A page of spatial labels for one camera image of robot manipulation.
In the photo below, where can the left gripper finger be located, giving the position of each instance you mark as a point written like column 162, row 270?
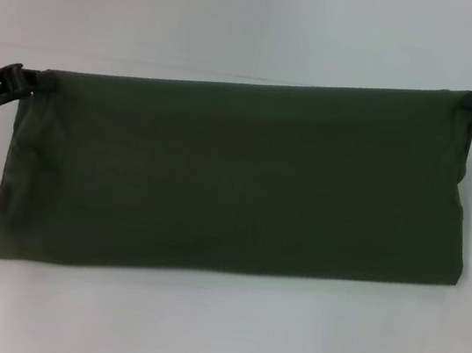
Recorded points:
column 24, row 76
column 10, row 96

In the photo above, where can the dark green FREE! t-shirt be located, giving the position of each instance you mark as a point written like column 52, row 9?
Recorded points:
column 236, row 176

